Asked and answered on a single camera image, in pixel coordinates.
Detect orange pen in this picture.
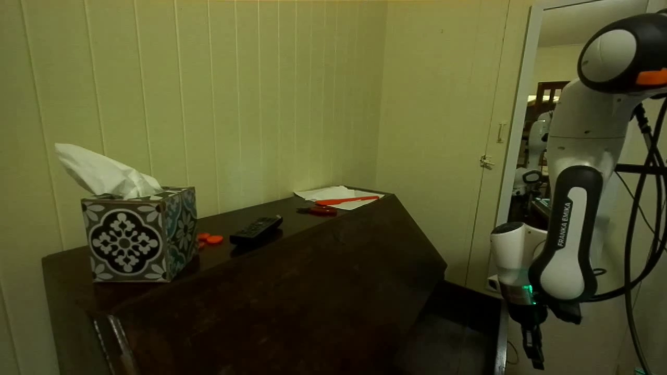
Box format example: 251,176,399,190
315,193,382,208

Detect black cable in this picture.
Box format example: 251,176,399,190
590,96,667,304
620,137,667,375

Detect white paper sheet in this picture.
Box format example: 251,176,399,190
290,184,386,212

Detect dark wooden slant-front dresser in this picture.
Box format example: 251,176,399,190
40,192,450,375

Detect white tissue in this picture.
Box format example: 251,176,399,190
52,141,165,203

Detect patterned tissue box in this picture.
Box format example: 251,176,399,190
79,184,199,285

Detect black remote control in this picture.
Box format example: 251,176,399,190
226,212,285,246

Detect black metal bar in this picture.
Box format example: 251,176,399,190
612,160,667,178

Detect red scissors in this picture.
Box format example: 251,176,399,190
298,200,340,217

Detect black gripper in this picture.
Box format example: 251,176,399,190
499,279,552,374

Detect small orange object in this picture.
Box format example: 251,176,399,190
194,229,226,251

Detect white door frame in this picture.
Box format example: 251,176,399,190
493,0,667,232

